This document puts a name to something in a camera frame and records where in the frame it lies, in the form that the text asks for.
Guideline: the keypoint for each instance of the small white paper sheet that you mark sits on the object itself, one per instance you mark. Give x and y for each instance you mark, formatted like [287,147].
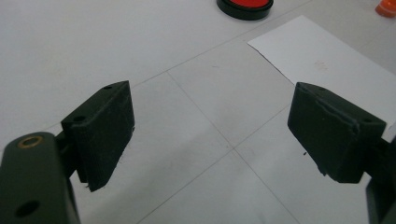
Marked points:
[311,53]

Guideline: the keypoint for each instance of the orange stamp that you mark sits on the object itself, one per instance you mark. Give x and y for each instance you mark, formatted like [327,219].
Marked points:
[387,7]

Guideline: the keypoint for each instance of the large white table cover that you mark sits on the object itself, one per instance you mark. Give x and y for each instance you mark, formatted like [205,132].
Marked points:
[93,46]

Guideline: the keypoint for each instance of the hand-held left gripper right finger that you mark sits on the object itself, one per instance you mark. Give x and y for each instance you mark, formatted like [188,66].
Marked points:
[333,137]

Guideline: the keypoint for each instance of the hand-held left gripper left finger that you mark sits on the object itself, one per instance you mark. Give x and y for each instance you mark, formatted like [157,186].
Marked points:
[99,133]

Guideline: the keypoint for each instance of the round red ink pad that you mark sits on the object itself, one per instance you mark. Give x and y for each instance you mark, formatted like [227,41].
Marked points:
[244,11]

